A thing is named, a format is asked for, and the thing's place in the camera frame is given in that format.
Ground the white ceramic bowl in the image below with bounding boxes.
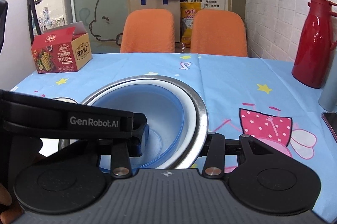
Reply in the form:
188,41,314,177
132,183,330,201
86,79,199,170

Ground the blue plastic bowl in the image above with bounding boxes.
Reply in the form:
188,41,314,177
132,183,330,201
88,84,185,171

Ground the white floral plate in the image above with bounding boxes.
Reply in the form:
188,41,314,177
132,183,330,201
54,97,78,104

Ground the person's left hand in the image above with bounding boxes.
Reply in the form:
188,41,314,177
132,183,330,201
0,185,23,224

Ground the blue cartoon tablecloth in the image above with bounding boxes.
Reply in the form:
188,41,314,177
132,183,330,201
14,53,336,222

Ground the red cracker cardboard box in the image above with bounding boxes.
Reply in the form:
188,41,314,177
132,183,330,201
31,21,92,74

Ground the left orange chair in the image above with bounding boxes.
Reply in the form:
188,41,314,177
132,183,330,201
120,9,175,53

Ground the orange chair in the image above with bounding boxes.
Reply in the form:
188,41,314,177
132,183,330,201
120,9,175,53
190,9,248,57

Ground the right orange chair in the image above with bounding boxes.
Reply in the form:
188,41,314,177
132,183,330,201
190,9,248,57

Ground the red smartphone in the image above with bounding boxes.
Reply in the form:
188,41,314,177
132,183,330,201
322,112,337,142

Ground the yellow snack package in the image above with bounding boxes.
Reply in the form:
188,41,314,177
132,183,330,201
181,2,201,48

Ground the brown paper bag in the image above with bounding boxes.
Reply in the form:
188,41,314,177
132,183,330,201
127,0,181,43

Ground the red thermos jug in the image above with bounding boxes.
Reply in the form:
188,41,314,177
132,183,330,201
292,0,336,89

